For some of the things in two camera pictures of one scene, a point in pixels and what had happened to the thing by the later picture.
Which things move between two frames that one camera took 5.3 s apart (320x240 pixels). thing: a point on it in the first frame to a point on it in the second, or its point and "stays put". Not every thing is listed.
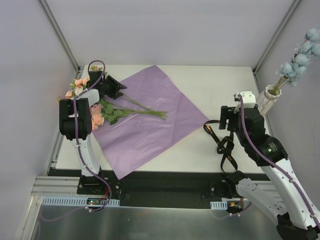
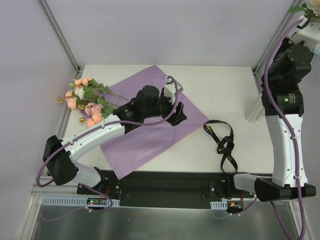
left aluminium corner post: [60, 35] stays put
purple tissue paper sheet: [132, 143] stays put
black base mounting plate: [174, 189] stays put
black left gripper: [116, 87] to [175, 113]
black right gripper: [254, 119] to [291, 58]
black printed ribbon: [224, 147] stays put
